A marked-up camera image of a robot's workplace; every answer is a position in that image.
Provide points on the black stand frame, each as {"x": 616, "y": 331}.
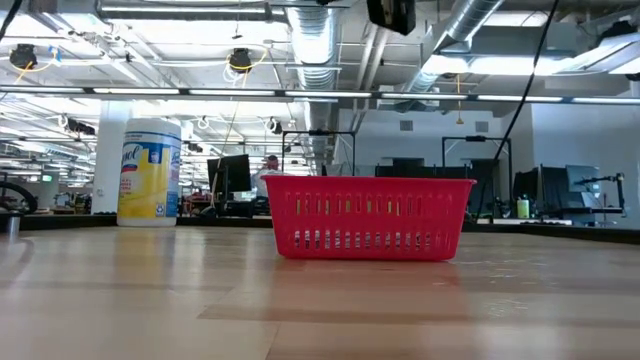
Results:
{"x": 320, "y": 133}
{"x": 475, "y": 138}

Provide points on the person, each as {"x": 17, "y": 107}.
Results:
{"x": 270, "y": 172}

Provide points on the pale green cup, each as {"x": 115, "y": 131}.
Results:
{"x": 522, "y": 207}

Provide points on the wide silver ventilation duct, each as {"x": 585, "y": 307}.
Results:
{"x": 315, "y": 50}

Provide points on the slanted silver ventilation duct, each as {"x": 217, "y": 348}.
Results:
{"x": 470, "y": 20}

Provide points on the small grey metal cylinder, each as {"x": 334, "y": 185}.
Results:
{"x": 12, "y": 225}

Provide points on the long ceiling light strip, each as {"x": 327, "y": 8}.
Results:
{"x": 230, "y": 92}

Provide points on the green exit sign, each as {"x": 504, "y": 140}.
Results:
{"x": 47, "y": 177}

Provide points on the red plastic basket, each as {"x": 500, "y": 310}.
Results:
{"x": 370, "y": 185}

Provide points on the white yellow wipes canister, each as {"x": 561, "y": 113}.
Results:
{"x": 150, "y": 175}

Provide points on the white pillar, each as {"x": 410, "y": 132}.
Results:
{"x": 112, "y": 160}

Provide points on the dark monitor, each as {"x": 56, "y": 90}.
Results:
{"x": 232, "y": 172}

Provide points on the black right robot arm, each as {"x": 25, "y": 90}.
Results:
{"x": 392, "y": 15}

